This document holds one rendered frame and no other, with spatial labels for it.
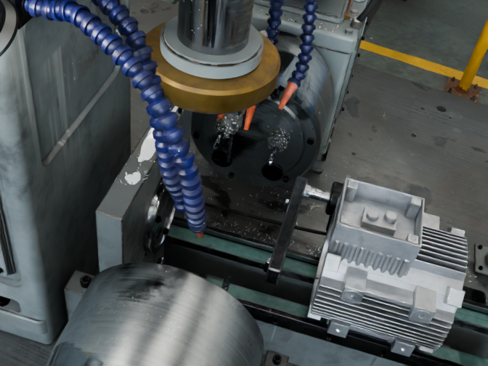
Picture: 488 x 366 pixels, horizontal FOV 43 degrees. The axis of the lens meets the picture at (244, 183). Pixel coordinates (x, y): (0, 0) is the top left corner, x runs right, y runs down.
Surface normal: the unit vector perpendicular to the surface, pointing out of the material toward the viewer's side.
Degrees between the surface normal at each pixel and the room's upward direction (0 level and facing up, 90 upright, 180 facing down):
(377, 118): 0
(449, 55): 0
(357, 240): 90
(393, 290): 0
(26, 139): 90
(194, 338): 25
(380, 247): 90
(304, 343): 90
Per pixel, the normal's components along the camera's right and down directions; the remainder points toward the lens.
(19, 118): 0.96, 0.26
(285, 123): -0.26, 0.65
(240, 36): 0.75, 0.52
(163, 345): 0.28, -0.66
